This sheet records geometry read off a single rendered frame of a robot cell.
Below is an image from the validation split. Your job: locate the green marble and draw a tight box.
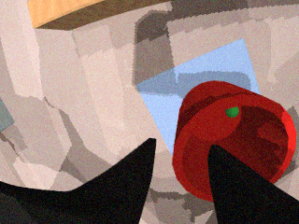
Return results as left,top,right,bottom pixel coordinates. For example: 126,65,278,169
225,105,239,119

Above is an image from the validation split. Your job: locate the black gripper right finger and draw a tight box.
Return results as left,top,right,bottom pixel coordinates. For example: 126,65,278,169
208,145,299,224

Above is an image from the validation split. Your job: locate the tan wooden curved bar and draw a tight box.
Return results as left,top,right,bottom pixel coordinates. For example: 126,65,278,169
27,0,171,31

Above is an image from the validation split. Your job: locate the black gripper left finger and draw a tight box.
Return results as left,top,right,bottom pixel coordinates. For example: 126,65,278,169
0,138,157,224

